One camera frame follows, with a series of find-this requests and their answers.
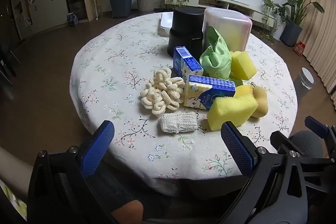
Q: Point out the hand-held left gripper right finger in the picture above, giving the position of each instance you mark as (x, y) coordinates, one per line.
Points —
(237, 150)

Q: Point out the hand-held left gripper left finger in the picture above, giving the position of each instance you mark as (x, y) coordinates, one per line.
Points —
(97, 150)

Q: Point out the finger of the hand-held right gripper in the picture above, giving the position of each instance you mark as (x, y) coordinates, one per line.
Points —
(279, 140)
(316, 126)

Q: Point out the blue tissue pack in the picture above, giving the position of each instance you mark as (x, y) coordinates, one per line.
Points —
(183, 64)
(207, 90)

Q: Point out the small yellow sponge block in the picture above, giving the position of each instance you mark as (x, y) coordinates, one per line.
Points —
(242, 64)

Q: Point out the translucent plastic container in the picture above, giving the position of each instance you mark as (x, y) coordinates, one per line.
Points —
(231, 27)

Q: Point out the large yellow sponge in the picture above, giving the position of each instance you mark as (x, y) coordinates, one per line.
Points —
(231, 111)

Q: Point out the tan gourd-shaped sponge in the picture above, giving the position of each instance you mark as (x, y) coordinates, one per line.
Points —
(260, 103)

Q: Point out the grey trash can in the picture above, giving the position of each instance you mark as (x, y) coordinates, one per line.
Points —
(305, 79)

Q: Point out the cream knitted cloth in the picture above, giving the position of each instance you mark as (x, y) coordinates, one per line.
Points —
(178, 122)

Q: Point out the round table with floral cloth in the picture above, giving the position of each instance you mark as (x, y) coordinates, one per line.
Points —
(118, 74)

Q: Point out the red cardboard box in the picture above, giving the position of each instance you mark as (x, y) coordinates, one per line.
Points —
(299, 48)

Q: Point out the cream looped chenille scrubber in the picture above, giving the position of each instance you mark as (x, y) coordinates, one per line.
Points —
(161, 92)

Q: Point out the beige curtain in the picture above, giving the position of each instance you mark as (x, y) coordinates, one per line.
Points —
(320, 29)

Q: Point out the large-leaf plant in dark pot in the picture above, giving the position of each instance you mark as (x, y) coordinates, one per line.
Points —
(291, 32)

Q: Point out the yellow sponge inside container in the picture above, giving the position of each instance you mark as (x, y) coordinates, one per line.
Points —
(235, 35)

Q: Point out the small leafy floor plant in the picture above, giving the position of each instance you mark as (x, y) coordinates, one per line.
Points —
(270, 10)

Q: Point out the black cylinder container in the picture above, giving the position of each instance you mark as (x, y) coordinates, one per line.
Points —
(183, 24)

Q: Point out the white television cabinet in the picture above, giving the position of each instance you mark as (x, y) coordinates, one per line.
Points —
(236, 2)

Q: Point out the white plastic tray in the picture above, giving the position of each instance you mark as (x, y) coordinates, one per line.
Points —
(166, 23)

